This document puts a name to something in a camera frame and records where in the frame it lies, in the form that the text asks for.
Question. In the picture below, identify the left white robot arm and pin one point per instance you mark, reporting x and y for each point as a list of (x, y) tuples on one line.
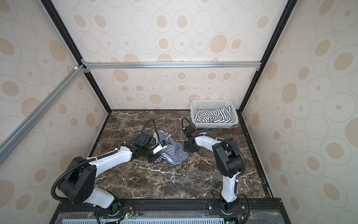
[(77, 183)]

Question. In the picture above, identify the left aluminium frame rail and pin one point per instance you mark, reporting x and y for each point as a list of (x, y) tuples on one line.
[(14, 139)]

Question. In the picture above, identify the white plastic laundry basket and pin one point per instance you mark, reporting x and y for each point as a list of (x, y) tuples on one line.
[(210, 105)]

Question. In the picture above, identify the aluminium frame rail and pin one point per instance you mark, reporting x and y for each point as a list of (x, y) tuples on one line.
[(14, 139), (171, 65)]

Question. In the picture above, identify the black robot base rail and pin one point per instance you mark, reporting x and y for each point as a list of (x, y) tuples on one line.
[(175, 211)]

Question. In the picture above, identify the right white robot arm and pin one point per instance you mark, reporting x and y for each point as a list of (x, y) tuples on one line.
[(229, 161)]

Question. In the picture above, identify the back aluminium frame rail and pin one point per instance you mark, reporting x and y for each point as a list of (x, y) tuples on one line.
[(171, 65)]

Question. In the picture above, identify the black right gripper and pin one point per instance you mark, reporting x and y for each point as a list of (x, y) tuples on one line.
[(189, 145)]

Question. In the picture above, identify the striped tank top in basket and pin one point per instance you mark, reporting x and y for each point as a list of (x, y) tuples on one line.
[(222, 115)]

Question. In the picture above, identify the blue white striped tank top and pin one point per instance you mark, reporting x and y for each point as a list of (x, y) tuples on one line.
[(174, 152)]

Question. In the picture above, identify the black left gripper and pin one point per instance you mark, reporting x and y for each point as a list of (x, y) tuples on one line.
[(156, 156)]

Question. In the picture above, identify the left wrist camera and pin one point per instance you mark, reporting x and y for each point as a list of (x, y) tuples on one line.
[(159, 146)]

